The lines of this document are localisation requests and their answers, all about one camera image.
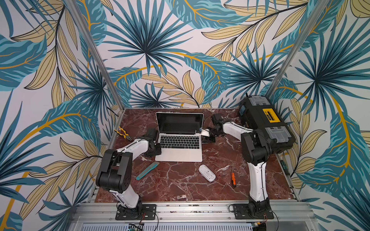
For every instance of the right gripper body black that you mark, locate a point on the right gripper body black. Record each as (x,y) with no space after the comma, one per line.
(210,135)

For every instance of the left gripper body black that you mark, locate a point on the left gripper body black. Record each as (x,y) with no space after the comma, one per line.
(156,150)

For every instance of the silver laptop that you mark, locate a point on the silver laptop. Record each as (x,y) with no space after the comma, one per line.
(180,136)

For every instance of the white wireless mouse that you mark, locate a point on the white wireless mouse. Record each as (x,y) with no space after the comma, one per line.
(206,173)

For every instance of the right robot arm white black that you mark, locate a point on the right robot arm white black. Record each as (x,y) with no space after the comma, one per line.
(256,151)

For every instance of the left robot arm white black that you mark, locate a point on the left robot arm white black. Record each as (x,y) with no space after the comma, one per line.
(115,172)

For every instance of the teal utility knife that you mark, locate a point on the teal utility knife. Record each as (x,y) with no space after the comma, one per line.
(151,167)

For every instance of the black toolbox yellow label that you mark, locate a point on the black toolbox yellow label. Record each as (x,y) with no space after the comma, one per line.
(258,113)

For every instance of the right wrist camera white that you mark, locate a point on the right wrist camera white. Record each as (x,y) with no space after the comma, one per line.
(205,132)

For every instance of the yellow handle pliers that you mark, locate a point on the yellow handle pliers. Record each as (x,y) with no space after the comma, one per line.
(121,132)

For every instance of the orange handle screwdriver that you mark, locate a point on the orange handle screwdriver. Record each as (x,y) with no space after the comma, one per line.
(233,178)

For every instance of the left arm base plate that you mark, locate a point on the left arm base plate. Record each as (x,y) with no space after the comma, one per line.
(141,212)

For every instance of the green handle screwdriver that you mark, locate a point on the green handle screwdriver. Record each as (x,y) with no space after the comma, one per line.
(285,168)

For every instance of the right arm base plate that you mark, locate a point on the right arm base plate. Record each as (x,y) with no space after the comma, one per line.
(251,211)

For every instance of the aluminium front rail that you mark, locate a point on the aluminium front rail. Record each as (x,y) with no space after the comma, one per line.
(289,215)

